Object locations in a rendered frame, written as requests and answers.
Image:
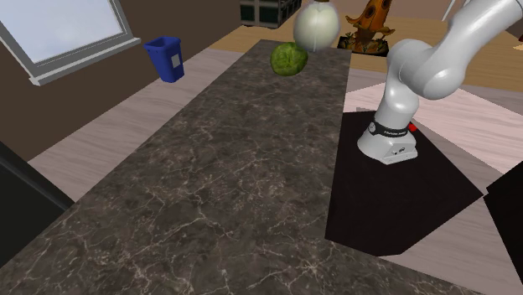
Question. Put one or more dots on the white round vase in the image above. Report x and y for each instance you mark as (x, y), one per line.
(316, 25)

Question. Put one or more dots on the orange mushroom house figure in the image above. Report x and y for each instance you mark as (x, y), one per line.
(369, 28)

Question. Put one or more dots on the blue waste bin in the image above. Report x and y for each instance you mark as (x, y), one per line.
(165, 60)

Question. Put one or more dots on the black robot stand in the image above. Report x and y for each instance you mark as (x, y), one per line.
(392, 200)

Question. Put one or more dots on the dark shelf unit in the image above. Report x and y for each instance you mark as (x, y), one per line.
(265, 11)

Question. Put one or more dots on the grey framed window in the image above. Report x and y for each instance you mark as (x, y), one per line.
(61, 28)

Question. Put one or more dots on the green cabbage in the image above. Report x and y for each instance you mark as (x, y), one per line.
(288, 59)

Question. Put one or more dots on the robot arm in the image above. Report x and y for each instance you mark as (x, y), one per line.
(408, 77)

